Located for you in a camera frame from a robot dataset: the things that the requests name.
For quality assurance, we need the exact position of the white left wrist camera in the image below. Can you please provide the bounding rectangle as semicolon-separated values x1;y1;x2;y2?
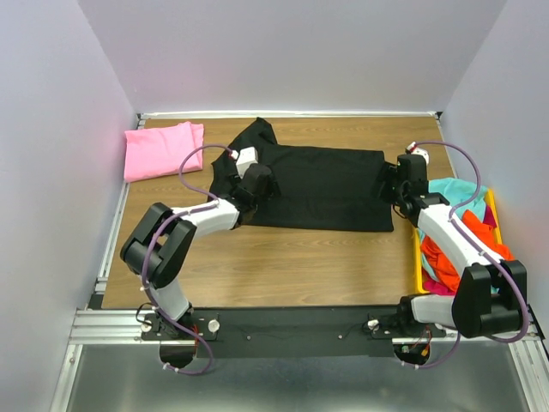
230;147;258;178

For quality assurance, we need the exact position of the orange t-shirt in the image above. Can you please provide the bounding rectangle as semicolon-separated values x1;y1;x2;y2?
419;209;516;297

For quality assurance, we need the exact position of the folded pink t-shirt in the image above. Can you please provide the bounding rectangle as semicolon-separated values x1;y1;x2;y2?
124;121;204;183

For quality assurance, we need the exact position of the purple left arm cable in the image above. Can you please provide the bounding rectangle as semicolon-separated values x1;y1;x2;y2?
141;143;237;301

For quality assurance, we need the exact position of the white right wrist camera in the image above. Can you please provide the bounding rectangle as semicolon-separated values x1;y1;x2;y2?
405;142;430;165

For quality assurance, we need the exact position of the magenta t-shirt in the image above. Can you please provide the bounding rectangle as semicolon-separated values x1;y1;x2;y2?
423;204;499;297

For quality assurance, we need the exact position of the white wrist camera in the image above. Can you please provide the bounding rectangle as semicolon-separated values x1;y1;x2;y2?
230;147;258;178
405;142;430;165

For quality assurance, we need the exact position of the yellow plastic bin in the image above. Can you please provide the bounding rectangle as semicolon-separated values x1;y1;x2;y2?
412;188;503;294

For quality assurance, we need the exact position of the black mounting base plate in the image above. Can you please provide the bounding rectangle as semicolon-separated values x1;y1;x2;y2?
138;305;446;367

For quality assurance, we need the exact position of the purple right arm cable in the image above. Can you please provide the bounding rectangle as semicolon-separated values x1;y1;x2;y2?
415;141;528;343

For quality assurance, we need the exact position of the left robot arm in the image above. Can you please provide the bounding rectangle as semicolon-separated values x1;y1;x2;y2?
120;163;278;339

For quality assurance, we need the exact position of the teal t-shirt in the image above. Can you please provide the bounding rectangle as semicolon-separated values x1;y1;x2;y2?
418;178;495;294

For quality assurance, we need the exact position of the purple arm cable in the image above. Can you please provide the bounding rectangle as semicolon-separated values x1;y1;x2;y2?
415;141;528;343
141;143;237;301

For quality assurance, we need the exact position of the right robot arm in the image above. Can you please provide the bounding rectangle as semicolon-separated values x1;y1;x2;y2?
374;152;529;343

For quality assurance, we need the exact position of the black t-shirt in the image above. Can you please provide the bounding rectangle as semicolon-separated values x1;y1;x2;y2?
228;118;394;233

